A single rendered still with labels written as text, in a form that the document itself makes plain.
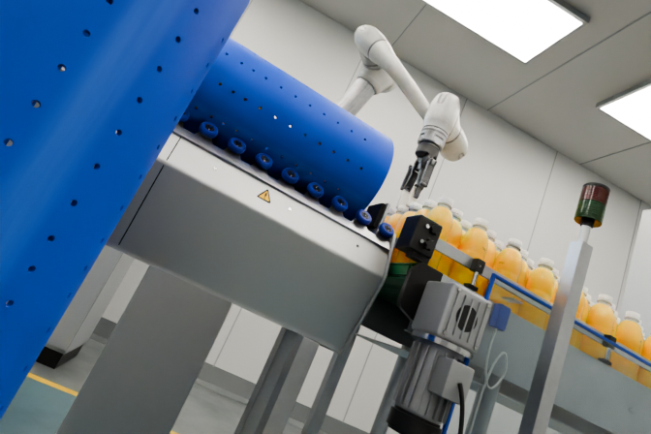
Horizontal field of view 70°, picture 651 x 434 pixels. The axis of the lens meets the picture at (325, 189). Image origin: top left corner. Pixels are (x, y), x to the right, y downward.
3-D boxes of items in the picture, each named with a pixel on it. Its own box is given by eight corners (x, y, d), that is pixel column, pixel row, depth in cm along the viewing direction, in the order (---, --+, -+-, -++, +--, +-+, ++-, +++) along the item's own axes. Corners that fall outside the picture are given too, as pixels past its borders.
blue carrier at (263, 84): (42, 77, 119) (103, -1, 130) (327, 231, 142) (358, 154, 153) (23, 15, 94) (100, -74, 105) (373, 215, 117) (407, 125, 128)
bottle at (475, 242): (441, 282, 127) (462, 221, 132) (455, 292, 130) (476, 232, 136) (462, 286, 121) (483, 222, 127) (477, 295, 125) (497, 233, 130)
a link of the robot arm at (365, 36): (388, 31, 185) (398, 56, 195) (369, 12, 196) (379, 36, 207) (360, 49, 186) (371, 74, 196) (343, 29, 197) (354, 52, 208)
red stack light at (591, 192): (572, 200, 120) (575, 187, 121) (589, 211, 121) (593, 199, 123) (595, 197, 114) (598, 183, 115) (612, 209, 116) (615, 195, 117)
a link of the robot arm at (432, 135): (432, 122, 152) (425, 138, 150) (452, 137, 155) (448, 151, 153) (417, 130, 160) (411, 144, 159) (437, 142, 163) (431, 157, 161)
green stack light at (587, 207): (568, 217, 118) (572, 200, 120) (584, 229, 120) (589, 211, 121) (590, 215, 112) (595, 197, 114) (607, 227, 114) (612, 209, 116)
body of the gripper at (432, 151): (413, 144, 159) (403, 168, 156) (427, 139, 151) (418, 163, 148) (430, 155, 161) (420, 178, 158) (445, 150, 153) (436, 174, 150)
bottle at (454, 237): (439, 276, 123) (461, 214, 128) (416, 270, 127) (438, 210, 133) (449, 286, 128) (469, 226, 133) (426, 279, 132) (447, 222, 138)
